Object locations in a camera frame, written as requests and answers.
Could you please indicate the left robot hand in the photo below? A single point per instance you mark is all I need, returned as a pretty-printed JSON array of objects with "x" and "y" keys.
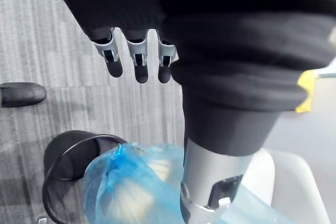
[{"x": 225, "y": 51}]

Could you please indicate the blue plastic rubbish bag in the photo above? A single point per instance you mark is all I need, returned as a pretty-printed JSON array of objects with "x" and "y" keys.
[{"x": 123, "y": 182}]

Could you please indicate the yellow table corner guard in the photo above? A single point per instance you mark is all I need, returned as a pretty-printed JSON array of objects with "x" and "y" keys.
[{"x": 307, "y": 82}]

